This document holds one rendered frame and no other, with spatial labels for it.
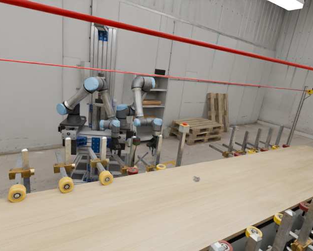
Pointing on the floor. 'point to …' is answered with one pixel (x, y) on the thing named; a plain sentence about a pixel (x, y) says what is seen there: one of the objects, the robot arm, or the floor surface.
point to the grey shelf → (144, 134)
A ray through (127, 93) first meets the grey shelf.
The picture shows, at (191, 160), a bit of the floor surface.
